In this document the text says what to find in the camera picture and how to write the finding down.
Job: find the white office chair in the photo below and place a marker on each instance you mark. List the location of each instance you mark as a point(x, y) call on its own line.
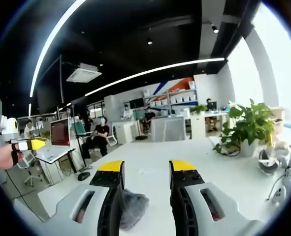
point(28, 163)

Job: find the white controller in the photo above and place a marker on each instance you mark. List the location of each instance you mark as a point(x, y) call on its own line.
point(280, 191)

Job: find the black object on floor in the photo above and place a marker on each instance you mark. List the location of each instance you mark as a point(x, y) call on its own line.
point(83, 176)

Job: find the small green plant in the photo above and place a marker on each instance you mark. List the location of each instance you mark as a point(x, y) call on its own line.
point(198, 109)

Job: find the long ceiling light strip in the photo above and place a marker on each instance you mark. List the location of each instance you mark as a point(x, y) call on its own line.
point(49, 44)
point(155, 71)

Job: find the white headset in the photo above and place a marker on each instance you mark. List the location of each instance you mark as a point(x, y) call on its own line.
point(268, 163)

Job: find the green potted plant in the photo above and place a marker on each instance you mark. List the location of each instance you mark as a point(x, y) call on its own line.
point(248, 123)

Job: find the white standing desk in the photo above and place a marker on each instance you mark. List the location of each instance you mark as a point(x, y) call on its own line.
point(54, 152)

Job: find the person's left hand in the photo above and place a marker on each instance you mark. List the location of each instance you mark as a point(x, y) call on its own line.
point(1, 156)

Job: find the grey white counter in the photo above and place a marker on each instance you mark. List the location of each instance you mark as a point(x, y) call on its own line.
point(168, 129)

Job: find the ceiling air conditioner unit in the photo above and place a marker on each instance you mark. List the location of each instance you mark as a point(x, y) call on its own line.
point(83, 73)

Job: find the shelf with white boxes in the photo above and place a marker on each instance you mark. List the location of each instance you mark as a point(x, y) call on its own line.
point(179, 98)

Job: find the grey towel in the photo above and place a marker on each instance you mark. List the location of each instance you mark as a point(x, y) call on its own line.
point(133, 209)

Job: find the ceiling spotlight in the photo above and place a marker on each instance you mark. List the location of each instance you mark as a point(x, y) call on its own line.
point(215, 29)
point(149, 42)

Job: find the monitor with red screen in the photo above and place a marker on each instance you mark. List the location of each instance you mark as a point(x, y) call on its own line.
point(59, 132)

